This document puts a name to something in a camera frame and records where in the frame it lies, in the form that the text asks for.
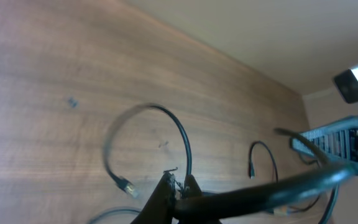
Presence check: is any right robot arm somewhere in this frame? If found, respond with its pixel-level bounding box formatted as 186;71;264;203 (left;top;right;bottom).
300;116;358;175

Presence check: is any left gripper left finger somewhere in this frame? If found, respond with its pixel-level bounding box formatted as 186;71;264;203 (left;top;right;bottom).
131;172;176;224

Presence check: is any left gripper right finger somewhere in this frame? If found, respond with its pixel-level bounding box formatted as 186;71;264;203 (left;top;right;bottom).
178;175;221;224

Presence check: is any black left camera cable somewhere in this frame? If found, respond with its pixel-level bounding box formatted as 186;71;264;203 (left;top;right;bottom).
172;127;358;222

